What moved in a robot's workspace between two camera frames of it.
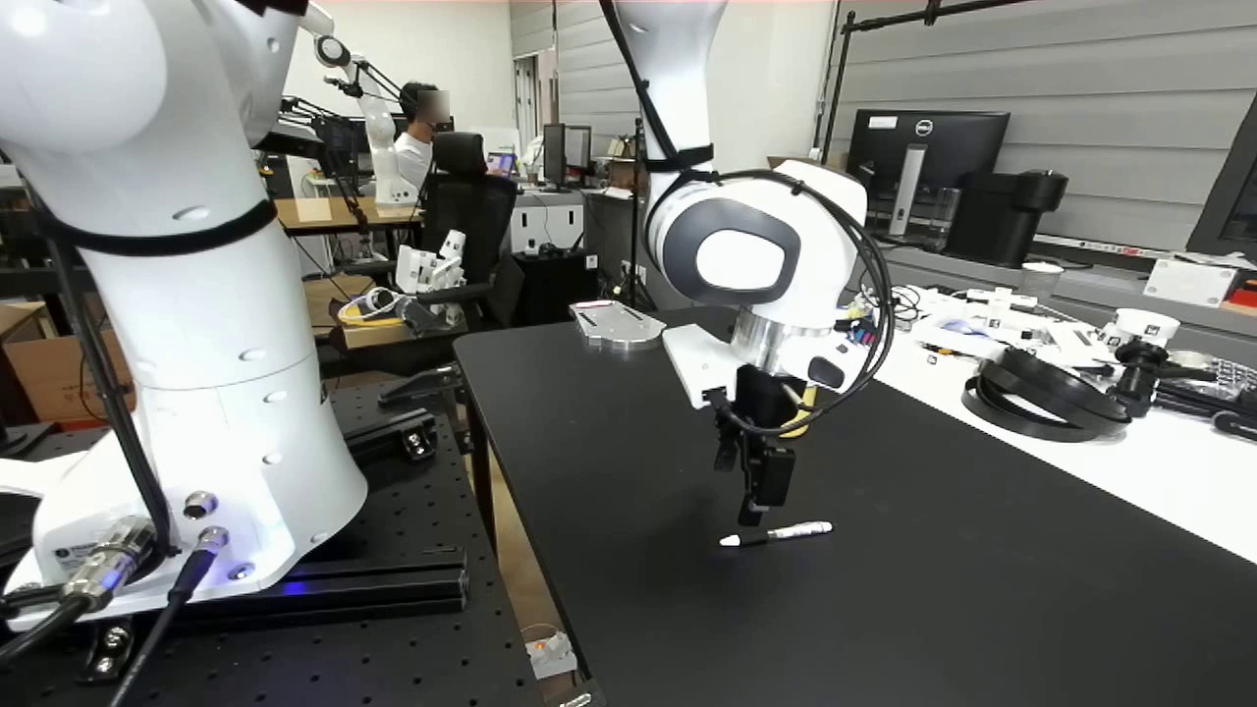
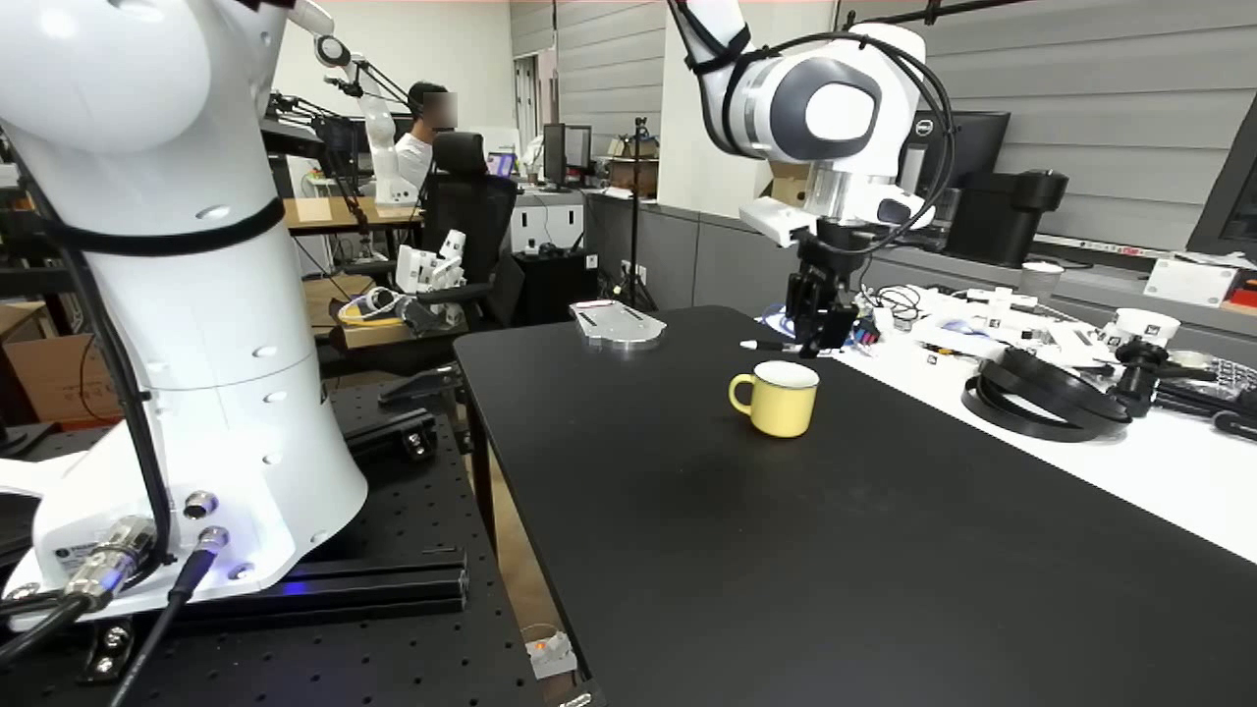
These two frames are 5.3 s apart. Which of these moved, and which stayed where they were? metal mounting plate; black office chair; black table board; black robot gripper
Moved: black robot gripper
Stayed: metal mounting plate; black office chair; black table board
